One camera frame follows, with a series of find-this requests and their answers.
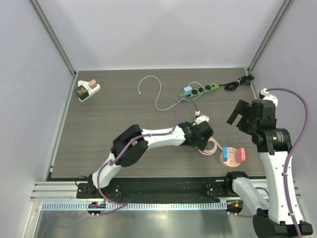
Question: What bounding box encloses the red pink square plug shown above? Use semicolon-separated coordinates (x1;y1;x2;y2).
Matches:
236;147;246;163

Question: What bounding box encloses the blue square plug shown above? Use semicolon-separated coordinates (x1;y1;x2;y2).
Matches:
222;146;228;162

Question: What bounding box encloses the green power strip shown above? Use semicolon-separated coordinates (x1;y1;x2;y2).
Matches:
179;82;219;100

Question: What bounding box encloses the light blue charger plug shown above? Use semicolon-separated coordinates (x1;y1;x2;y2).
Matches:
183;86;192;97

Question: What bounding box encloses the white usb cable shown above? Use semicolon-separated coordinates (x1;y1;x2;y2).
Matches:
137;75;205;111

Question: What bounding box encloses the pink round power socket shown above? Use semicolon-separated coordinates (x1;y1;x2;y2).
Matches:
220;146;242;168

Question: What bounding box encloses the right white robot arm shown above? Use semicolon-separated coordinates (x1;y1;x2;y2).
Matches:
223;99;313;238

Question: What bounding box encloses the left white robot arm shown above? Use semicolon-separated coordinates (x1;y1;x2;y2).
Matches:
87;120;213;198

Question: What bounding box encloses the white triangular power socket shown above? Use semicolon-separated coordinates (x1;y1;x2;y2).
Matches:
74;80;101;102

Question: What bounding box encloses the pink small plug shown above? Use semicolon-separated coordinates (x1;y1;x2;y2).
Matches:
89;79;98;89

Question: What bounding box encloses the dark green square plug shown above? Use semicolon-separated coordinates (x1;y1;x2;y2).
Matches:
74;85;89;100

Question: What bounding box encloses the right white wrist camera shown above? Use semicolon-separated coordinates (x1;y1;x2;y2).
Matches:
259;88;278;107

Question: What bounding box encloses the black power cord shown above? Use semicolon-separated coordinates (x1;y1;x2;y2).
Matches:
217;74;255;92

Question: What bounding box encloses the slotted cable duct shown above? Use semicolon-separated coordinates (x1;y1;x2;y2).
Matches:
42;201;227;212

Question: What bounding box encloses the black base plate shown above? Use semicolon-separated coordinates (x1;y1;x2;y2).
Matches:
76;177;248;204

